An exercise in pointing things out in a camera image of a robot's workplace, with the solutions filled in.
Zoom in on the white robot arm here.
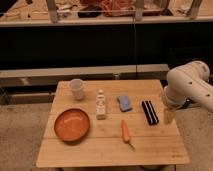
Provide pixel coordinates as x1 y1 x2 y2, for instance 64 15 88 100
162 61 213 124

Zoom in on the black rectangular box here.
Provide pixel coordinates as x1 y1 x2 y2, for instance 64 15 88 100
141 101 159 125

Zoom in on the orange toy carrot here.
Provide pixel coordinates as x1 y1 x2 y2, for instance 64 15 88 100
121 120 134 149

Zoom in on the blue sponge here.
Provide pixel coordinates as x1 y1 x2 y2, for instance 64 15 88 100
117 95 132 112

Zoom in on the white glue bottle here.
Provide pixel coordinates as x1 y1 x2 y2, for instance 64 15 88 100
96 89 106 120

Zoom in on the wooden table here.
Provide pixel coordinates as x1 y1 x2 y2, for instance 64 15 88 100
36 80 189 168

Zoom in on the orange bowl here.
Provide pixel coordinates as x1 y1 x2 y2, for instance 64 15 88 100
54 108 90 142

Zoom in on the red cloth on shelf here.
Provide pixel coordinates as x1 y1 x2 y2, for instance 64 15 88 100
101 0 135 17

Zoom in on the long wooden bench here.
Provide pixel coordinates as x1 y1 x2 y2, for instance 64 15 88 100
0 64 169 87

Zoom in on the vertical black cable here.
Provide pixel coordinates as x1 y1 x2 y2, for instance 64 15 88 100
132 16 139 80

